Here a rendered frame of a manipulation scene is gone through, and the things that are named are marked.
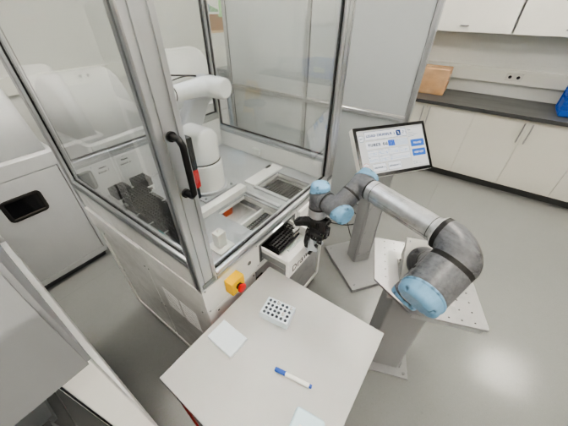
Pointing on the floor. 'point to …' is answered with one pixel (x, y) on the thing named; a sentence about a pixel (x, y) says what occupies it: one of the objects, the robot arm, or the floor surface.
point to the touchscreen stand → (359, 246)
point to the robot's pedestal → (393, 328)
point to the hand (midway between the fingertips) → (309, 248)
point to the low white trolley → (311, 325)
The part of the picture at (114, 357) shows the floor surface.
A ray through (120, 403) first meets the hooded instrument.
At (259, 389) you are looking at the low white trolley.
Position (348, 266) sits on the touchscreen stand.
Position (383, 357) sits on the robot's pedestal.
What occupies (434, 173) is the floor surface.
